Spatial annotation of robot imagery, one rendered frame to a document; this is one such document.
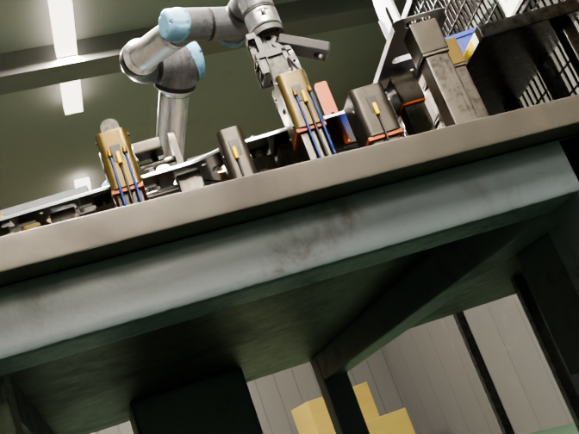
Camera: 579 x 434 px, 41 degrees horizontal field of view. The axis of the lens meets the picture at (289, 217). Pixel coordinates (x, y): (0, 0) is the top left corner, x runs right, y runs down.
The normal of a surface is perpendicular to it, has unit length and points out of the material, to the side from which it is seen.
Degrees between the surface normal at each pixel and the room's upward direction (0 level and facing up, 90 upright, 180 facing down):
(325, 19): 180
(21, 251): 90
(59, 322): 90
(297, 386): 90
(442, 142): 90
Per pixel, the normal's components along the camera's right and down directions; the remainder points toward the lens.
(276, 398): 0.19, -0.36
